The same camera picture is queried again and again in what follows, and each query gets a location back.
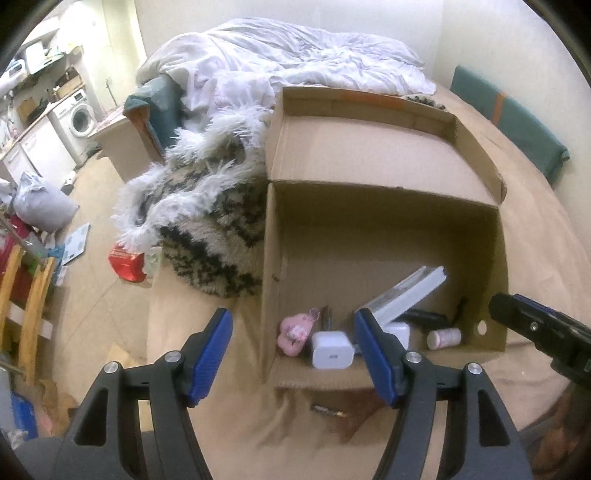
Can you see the teal pillow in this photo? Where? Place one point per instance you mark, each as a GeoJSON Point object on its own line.
{"type": "Point", "coordinates": [154, 113]}

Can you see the white cabinet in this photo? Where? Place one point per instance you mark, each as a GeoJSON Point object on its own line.
{"type": "Point", "coordinates": [44, 147]}

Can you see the blue container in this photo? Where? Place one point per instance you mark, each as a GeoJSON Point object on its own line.
{"type": "Point", "coordinates": [23, 415]}

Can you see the wooden chair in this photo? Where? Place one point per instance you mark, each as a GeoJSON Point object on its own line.
{"type": "Point", "coordinates": [32, 300]}

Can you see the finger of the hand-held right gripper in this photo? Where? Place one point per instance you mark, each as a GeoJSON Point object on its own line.
{"type": "Point", "coordinates": [526, 318]}

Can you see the brown cardboard box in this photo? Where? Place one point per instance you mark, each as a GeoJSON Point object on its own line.
{"type": "Point", "coordinates": [383, 230]}

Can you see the red bag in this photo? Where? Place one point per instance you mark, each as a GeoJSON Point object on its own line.
{"type": "Point", "coordinates": [127, 265]}

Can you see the shaggy black and white blanket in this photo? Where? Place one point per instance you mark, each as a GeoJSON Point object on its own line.
{"type": "Point", "coordinates": [203, 217]}

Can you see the beige bed sheet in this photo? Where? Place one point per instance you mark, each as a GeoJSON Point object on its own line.
{"type": "Point", "coordinates": [531, 230]}

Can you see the grey plastic bag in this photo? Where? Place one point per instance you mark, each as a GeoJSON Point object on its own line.
{"type": "Point", "coordinates": [41, 207]}

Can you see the teal cushion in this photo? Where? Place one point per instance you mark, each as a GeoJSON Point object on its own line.
{"type": "Point", "coordinates": [508, 115]}

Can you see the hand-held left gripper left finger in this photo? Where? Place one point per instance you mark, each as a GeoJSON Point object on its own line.
{"type": "Point", "coordinates": [210, 355]}

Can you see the beige bedside box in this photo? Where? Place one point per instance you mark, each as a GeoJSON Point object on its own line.
{"type": "Point", "coordinates": [120, 147]}

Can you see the person's right forearm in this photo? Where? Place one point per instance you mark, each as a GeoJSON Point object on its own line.
{"type": "Point", "coordinates": [565, 420]}

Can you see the white washing machine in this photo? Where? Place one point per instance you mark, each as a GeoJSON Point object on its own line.
{"type": "Point", "coordinates": [78, 122]}

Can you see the dark blue battery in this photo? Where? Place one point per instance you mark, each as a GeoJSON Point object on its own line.
{"type": "Point", "coordinates": [328, 410]}

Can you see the flat cardboard scrap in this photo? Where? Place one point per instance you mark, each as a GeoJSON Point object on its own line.
{"type": "Point", "coordinates": [57, 406]}

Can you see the small white bottle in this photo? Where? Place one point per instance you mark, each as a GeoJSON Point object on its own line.
{"type": "Point", "coordinates": [444, 338]}

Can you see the pink case with charm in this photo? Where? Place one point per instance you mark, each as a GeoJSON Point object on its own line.
{"type": "Point", "coordinates": [293, 334]}

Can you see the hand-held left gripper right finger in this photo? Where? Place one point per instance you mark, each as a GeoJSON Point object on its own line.
{"type": "Point", "coordinates": [376, 355]}

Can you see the white duvet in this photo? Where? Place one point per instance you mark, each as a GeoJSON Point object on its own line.
{"type": "Point", "coordinates": [300, 55]}

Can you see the grey and white device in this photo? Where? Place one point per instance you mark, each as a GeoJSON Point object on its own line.
{"type": "Point", "coordinates": [411, 290]}

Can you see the white power adapter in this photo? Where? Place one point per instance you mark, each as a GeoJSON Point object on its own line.
{"type": "Point", "coordinates": [332, 349]}

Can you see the person's grey trouser leg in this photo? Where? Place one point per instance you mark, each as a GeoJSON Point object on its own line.
{"type": "Point", "coordinates": [41, 461]}

